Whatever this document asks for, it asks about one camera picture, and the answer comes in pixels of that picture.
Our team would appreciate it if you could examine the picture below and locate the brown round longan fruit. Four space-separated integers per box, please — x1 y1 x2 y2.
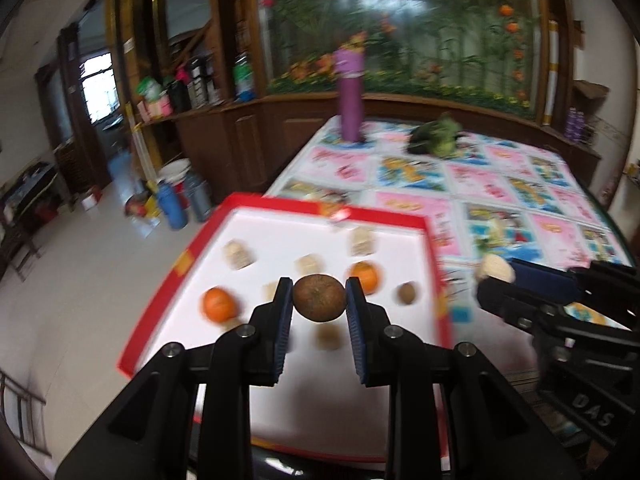
397 282 418 306

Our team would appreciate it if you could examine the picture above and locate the brown round kiwi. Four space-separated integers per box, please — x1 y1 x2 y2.
293 274 346 323

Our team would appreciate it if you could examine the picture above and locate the small beige cube chunk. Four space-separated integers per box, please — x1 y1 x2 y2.
295 254 324 276

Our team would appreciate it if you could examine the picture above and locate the large beige sugarcane chunk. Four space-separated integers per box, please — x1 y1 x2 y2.
262 282 278 302

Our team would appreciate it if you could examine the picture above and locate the orange tangerine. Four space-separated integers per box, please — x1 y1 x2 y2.
348 261 382 295
201 287 239 324

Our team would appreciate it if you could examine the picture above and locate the red white tray box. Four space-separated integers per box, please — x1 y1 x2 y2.
107 193 450 479

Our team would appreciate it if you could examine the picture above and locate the round pale sugarcane piece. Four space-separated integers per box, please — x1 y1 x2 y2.
474 254 515 283

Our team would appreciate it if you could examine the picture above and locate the grey thermos on floor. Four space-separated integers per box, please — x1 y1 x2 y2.
184 172 213 223

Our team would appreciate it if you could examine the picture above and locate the blue thermos on floor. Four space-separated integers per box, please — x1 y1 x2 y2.
155 181 188 230

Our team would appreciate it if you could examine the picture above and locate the fruit pattern tablecloth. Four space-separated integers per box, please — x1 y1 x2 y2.
264 114 634 441

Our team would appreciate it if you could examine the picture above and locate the green bok choy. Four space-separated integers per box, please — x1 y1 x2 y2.
407 113 462 158

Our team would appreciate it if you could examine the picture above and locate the purple bottles pair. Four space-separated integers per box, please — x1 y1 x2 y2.
564 107 585 143

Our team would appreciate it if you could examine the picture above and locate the purple thermos bottle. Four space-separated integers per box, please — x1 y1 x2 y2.
334 47 364 143

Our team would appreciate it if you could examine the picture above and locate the floral glass panel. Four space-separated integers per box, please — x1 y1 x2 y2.
258 0 539 118

